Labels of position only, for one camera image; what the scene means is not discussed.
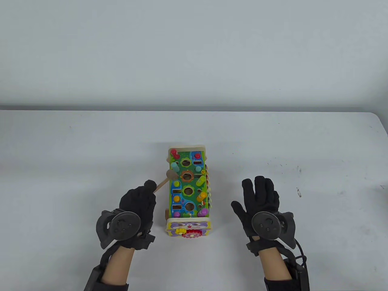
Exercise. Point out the person's right hand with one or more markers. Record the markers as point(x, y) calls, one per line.
point(262, 197)

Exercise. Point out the person's left hand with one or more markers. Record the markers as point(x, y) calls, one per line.
point(139, 200)

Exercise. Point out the small wooden hammer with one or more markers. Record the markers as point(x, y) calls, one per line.
point(172, 174)

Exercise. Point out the colourful wooden whack-a-mole toy box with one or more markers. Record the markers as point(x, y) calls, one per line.
point(174, 225)

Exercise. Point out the person's left forearm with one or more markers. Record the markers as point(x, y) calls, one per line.
point(116, 266)

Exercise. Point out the black forearm pack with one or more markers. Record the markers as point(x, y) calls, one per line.
point(300, 279)
point(94, 280)

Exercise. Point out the person's right forearm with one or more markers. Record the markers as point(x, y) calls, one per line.
point(274, 263)

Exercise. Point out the black hand tracking controller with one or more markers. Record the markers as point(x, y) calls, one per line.
point(266, 225)
point(124, 225)

